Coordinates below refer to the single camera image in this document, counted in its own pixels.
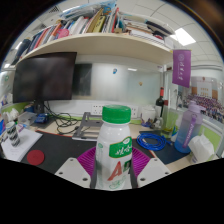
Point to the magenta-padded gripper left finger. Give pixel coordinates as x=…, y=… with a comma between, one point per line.
x=71, y=170

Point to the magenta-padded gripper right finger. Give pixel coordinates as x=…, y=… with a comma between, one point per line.
x=151, y=170

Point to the white green-capped drink bottle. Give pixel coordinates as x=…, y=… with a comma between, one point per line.
x=113, y=146

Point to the translucent purple water bottle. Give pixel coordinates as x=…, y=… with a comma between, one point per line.
x=186, y=130

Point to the dark blue desk pad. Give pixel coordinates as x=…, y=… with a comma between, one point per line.
x=166, y=156

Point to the black red-edged desk mat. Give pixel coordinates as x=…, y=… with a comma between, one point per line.
x=63, y=148

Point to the flat round red coaster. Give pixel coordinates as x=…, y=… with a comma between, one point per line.
x=35, y=157

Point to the grey metal laptop stand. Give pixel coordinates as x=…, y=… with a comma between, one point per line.
x=87, y=128

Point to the white tissue pack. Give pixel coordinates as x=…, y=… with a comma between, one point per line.
x=201, y=148

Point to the white paper sheet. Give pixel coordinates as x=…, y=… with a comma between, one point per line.
x=23, y=145

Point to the white round jar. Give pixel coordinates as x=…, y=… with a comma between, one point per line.
x=150, y=115

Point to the small blue box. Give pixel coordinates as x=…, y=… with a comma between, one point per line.
x=41, y=118

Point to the dark wine bottle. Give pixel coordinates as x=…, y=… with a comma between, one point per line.
x=160, y=103

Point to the group photo print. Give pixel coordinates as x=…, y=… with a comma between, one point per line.
x=206, y=106

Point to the black computer monitor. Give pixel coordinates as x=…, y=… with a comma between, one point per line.
x=45, y=76

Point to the purple hanging pennant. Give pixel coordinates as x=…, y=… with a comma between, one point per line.
x=181, y=68

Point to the beige shelf with books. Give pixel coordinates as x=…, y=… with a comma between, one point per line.
x=96, y=43

